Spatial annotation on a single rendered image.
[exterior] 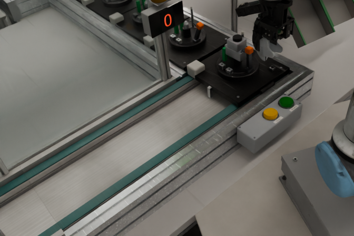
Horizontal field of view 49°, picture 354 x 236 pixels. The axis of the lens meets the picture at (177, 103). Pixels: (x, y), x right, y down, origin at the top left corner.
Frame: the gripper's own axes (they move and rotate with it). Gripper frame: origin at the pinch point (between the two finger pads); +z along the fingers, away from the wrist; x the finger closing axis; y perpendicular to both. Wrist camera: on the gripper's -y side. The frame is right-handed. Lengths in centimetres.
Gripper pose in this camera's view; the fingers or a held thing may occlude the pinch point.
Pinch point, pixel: (263, 55)
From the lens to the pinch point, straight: 120.3
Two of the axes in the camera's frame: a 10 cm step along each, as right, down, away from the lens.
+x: 7.7, -4.8, 4.2
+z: 1.0, 7.4, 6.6
